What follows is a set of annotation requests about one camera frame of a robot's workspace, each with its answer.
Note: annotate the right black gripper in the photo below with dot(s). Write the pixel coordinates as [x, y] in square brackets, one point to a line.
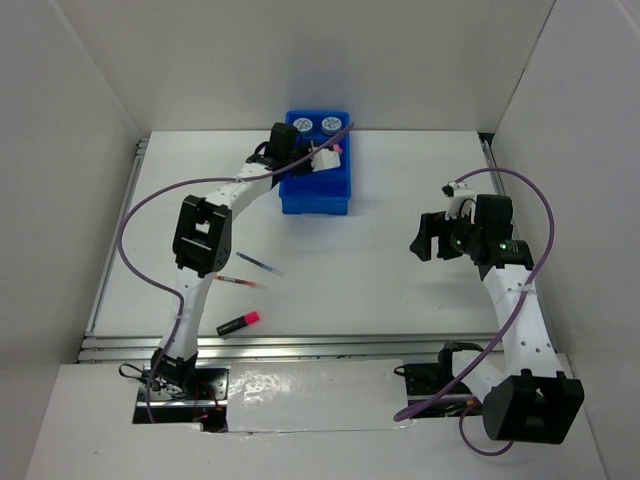
[434, 224]

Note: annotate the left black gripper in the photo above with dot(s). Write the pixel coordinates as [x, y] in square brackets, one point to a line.
[307, 170]

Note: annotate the blue cleaning gel jar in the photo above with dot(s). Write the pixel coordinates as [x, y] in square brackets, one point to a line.
[304, 125]
[331, 125]

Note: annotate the blue pen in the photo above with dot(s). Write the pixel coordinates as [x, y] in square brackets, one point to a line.
[260, 264]

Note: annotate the red pen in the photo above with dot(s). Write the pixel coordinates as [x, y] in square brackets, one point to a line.
[247, 283]

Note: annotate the pink highlighter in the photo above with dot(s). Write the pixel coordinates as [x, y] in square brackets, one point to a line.
[238, 324]

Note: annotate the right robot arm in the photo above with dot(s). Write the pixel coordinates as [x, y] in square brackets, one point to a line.
[530, 399]

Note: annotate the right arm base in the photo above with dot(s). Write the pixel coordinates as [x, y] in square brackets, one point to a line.
[426, 379]

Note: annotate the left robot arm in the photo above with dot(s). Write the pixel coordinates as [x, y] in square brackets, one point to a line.
[202, 246]

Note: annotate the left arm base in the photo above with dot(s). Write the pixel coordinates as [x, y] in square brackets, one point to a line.
[202, 401]

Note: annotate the blue compartment tray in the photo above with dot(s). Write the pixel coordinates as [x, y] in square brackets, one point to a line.
[327, 192]

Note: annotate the white cover plate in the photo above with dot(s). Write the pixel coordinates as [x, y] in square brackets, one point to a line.
[315, 396]

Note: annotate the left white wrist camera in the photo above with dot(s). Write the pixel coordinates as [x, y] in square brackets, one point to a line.
[324, 160]

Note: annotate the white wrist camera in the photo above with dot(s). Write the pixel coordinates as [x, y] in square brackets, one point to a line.
[461, 200]
[324, 160]

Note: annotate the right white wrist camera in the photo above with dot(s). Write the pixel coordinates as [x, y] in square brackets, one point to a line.
[461, 200]

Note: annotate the right side aluminium rail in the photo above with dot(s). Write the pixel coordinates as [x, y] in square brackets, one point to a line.
[486, 140]

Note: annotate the aluminium rail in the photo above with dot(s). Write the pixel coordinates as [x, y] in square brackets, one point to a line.
[140, 152]
[486, 140]
[213, 349]

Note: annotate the left side aluminium rail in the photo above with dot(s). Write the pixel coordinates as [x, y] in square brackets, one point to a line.
[140, 152]

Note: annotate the aluminium front rail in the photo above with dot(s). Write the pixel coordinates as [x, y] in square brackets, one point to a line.
[213, 349]

